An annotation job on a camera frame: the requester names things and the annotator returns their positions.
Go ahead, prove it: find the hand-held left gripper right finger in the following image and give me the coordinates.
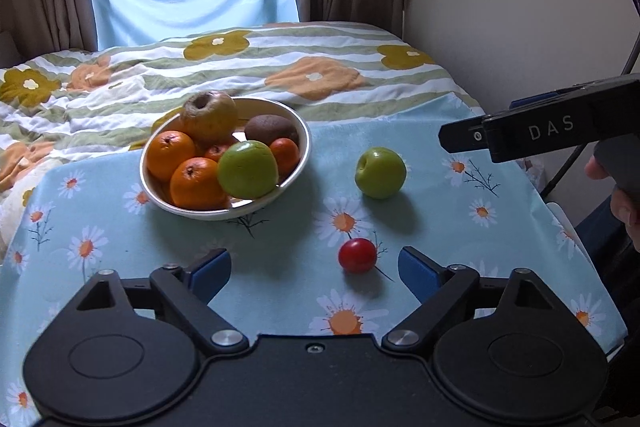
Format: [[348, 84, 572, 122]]
[[382, 246, 556, 355]]

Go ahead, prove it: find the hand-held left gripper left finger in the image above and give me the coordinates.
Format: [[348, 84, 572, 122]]
[[75, 248, 250, 355]]

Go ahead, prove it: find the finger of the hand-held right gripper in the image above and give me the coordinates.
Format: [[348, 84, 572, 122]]
[[509, 85, 583, 110], [439, 116, 493, 154]]

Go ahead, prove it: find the white bowl with yellow print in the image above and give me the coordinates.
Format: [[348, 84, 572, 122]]
[[139, 97, 312, 222]]

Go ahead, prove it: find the red tomato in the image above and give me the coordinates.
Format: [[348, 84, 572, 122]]
[[338, 238, 377, 274]]

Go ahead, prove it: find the green apple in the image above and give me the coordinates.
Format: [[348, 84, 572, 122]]
[[217, 141, 280, 200], [355, 147, 407, 200]]

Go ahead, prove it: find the orange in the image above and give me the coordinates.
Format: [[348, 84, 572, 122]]
[[169, 157, 231, 210], [146, 131, 197, 182]]

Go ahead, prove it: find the small reddish fruit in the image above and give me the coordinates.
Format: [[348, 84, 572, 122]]
[[204, 142, 233, 162]]

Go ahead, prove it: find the small orange tomato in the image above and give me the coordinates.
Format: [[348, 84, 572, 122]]
[[269, 138, 301, 178]]

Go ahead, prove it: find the person's right hand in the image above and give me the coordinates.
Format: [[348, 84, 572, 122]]
[[585, 156, 640, 253]]

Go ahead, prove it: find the white plastic object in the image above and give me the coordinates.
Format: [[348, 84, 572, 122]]
[[546, 202, 581, 243]]

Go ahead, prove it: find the light blue daisy tablecloth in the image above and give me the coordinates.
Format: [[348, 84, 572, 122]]
[[0, 94, 628, 427]]

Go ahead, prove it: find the wrinkled brown apple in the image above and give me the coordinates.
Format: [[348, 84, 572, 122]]
[[180, 91, 238, 146]]

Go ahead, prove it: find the brown kiwi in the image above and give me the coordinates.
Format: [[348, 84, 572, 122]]
[[244, 114, 300, 148]]

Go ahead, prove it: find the striped floral blanket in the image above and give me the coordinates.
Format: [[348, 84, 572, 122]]
[[0, 21, 483, 258]]

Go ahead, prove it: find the grey headboard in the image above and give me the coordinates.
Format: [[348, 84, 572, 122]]
[[0, 29, 21, 68]]

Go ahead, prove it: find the black cable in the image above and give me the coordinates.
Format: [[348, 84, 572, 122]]
[[622, 0, 640, 75]]

